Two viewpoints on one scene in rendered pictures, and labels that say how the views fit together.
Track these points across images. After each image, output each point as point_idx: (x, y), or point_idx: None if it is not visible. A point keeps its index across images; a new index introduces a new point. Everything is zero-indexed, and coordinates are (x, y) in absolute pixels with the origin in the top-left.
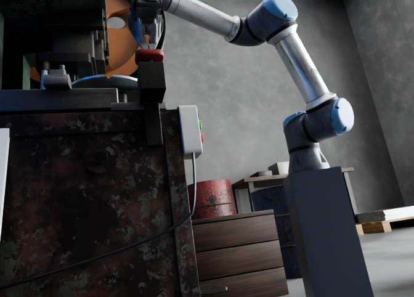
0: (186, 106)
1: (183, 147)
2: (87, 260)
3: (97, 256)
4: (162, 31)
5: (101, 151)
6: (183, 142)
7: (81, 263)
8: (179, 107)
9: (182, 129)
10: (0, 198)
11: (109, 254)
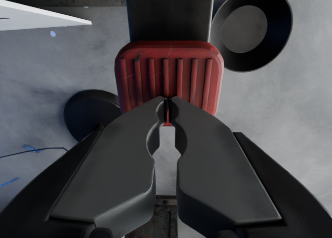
0: None
1: None
2: None
3: None
4: (287, 177)
5: None
6: None
7: None
8: None
9: None
10: (6, 7)
11: None
